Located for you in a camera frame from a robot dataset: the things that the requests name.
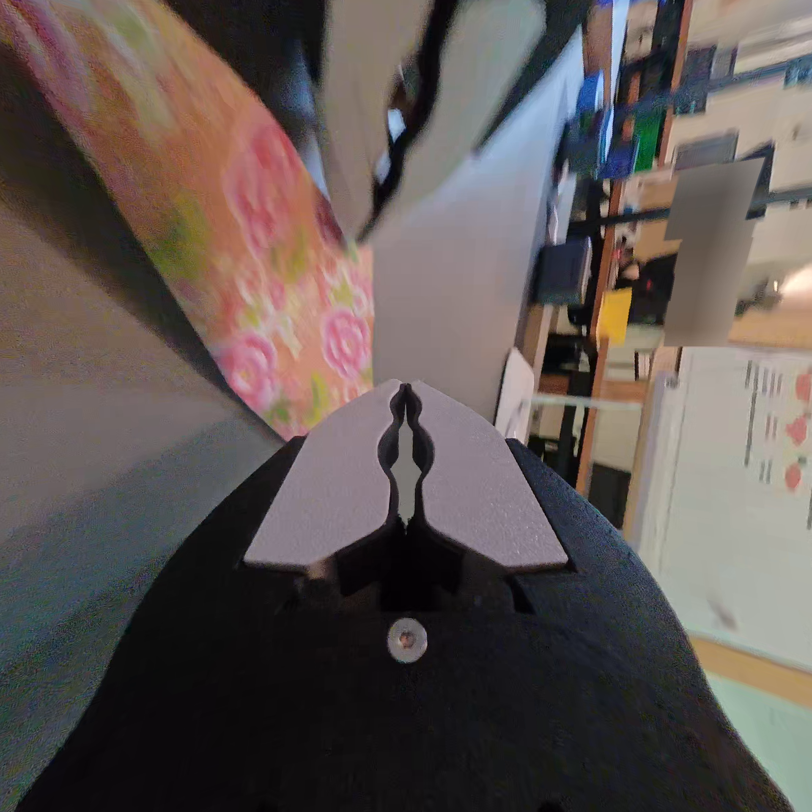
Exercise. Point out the black box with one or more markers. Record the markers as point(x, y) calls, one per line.
point(564, 269)

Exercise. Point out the pink floral cloth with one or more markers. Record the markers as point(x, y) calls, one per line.
point(209, 190)

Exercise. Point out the yellow sheet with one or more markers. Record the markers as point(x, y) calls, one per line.
point(615, 316)

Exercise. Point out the wooden shelf unit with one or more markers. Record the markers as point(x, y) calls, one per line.
point(606, 393)

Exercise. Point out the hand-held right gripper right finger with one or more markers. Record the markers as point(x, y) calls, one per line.
point(482, 488)

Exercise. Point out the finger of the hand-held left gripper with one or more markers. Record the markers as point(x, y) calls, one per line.
point(482, 70)
point(361, 95)

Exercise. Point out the whiteboard with pink figures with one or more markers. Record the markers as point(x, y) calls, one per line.
point(710, 482)

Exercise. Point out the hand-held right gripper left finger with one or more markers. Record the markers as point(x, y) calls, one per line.
point(330, 488)

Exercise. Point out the white sheet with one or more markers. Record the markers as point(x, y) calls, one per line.
point(517, 393)

